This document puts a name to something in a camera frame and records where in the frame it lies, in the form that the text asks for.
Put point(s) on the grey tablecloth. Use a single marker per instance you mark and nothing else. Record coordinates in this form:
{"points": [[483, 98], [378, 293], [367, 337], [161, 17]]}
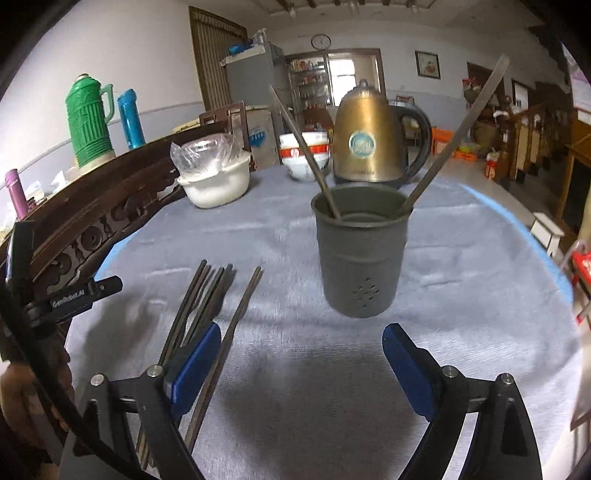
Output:
{"points": [[277, 240]]}

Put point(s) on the grey utensil holder cup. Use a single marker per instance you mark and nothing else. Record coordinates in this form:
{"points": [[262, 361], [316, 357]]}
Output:
{"points": [[360, 267]]}

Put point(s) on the small white stool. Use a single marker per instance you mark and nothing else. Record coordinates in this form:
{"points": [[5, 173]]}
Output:
{"points": [[547, 230]]}

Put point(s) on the green thermos flask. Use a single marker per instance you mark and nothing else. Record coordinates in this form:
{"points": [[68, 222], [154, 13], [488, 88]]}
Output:
{"points": [[87, 124]]}

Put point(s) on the wooden framed doorway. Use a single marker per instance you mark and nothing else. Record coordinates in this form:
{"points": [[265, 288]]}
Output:
{"points": [[353, 69]]}

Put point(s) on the purple bottle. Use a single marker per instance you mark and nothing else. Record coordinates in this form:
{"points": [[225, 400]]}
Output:
{"points": [[14, 194]]}

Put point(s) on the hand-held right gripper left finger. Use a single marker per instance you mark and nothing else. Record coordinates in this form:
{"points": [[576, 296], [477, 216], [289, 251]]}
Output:
{"points": [[196, 364]]}

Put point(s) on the brown wooden door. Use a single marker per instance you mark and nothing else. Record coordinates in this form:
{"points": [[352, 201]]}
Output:
{"points": [[217, 60]]}

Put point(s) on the red plastic bag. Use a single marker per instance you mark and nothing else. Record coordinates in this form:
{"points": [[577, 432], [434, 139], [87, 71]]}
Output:
{"points": [[582, 272]]}

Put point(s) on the white pot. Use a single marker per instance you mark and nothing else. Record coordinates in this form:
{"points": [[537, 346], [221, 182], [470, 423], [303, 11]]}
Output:
{"points": [[217, 189]]}

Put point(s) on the blue thermos flask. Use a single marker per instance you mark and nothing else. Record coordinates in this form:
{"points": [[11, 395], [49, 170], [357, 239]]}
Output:
{"points": [[130, 120]]}

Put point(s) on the wall calendar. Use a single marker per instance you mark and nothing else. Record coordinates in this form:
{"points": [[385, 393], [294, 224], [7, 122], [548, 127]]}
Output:
{"points": [[581, 87]]}

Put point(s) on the clear plastic bag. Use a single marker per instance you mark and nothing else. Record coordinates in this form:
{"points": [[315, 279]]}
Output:
{"points": [[203, 154]]}

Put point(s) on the wooden stair railing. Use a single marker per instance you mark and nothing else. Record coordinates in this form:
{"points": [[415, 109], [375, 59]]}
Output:
{"points": [[531, 138]]}

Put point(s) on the framed wall picture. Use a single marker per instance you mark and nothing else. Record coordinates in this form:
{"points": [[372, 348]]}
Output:
{"points": [[427, 64]]}

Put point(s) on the person's left hand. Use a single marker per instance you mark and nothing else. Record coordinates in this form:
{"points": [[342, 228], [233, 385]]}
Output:
{"points": [[25, 390]]}

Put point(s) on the wooden chair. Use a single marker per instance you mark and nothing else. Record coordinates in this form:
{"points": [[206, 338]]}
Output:
{"points": [[226, 121]]}

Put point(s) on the chopstick in cup left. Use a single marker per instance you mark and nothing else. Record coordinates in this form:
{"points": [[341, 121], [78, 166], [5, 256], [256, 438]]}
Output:
{"points": [[302, 144]]}

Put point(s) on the chopstick in cup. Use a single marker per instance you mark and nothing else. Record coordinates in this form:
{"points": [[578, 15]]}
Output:
{"points": [[302, 144], [464, 124]]}

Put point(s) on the white red-rimmed bowl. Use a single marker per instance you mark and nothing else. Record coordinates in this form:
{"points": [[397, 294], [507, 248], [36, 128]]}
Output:
{"points": [[302, 140], [304, 167]]}

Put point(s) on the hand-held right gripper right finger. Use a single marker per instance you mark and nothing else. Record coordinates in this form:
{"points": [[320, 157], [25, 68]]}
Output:
{"points": [[407, 364]]}

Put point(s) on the round wall clock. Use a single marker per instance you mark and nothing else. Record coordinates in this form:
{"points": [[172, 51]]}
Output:
{"points": [[320, 41]]}

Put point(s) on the gold electric kettle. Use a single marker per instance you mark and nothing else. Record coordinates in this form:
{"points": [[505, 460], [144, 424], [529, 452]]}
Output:
{"points": [[369, 143]]}

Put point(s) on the grey refrigerator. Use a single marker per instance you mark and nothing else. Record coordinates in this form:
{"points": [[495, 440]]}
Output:
{"points": [[251, 78]]}

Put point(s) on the dark chopstick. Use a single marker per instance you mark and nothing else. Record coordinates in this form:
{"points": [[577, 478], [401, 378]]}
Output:
{"points": [[194, 302], [185, 302], [238, 321], [205, 300], [216, 297]]}

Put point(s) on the glass display cabinet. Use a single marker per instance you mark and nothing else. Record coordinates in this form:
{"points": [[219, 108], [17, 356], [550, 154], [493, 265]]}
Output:
{"points": [[308, 83]]}

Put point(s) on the carved dark wooden furniture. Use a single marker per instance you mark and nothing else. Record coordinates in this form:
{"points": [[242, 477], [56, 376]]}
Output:
{"points": [[106, 203]]}

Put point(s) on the chopstick in cup right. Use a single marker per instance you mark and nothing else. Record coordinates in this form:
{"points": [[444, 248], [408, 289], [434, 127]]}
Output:
{"points": [[464, 124]]}

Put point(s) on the orange plastic crate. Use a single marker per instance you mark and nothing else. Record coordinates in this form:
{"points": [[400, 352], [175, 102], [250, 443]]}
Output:
{"points": [[442, 141]]}

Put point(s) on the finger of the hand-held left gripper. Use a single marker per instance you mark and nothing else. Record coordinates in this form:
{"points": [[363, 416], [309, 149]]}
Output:
{"points": [[78, 296]]}

